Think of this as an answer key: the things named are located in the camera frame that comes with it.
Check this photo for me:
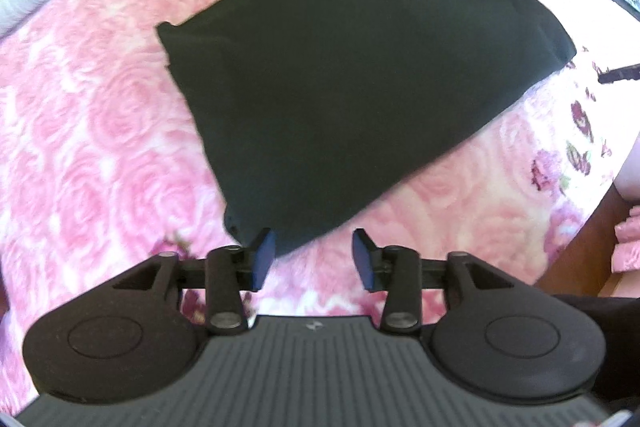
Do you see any black t-shirt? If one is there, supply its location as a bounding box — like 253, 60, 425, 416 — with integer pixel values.
156, 0, 576, 255

